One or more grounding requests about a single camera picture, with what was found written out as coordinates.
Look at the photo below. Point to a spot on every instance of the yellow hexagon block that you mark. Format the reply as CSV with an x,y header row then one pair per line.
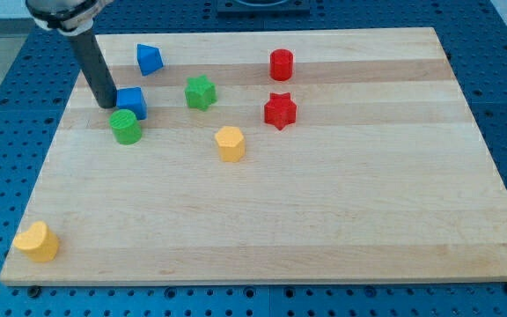
x,y
231,144

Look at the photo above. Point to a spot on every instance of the blue triangle block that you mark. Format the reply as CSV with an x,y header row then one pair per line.
x,y
149,59

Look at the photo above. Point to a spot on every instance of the green star block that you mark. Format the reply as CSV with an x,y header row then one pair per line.
x,y
200,92

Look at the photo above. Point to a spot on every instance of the blue cube block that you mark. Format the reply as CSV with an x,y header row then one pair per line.
x,y
133,100

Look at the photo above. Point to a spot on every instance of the yellow crescent block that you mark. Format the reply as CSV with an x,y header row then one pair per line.
x,y
38,243

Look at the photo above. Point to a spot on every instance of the red star block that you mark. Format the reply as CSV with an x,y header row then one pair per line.
x,y
280,110

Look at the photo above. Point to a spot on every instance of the light wooden board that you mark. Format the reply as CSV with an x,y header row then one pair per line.
x,y
384,178

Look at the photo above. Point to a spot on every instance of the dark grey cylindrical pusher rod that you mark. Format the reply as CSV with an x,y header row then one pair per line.
x,y
93,65

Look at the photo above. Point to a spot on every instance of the green cylinder block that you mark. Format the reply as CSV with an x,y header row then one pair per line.
x,y
125,127

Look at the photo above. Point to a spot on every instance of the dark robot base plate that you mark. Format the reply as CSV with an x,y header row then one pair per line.
x,y
262,6

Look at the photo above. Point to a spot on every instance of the red cylinder block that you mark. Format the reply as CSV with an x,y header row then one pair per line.
x,y
281,64

